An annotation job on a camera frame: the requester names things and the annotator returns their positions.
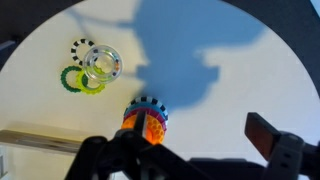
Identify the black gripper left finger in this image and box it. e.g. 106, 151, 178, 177
134, 111, 147, 137

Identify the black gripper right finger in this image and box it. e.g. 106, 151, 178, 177
244, 112, 281, 161

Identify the orange perforated ring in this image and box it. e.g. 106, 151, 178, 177
120, 114, 166, 146

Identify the wooden slatted tray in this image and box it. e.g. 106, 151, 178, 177
0, 129, 83, 180

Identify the blue ring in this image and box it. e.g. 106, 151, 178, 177
123, 101, 169, 123

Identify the black and white checkered base ring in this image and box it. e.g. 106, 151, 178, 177
123, 96, 170, 122

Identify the lime green thin ring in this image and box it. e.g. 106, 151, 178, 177
75, 65, 107, 96

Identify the round white pedestal table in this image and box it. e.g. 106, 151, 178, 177
0, 0, 320, 162

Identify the dark green thin ring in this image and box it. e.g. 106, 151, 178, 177
60, 65, 88, 94

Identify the black white thin ring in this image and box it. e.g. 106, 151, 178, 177
70, 38, 97, 66

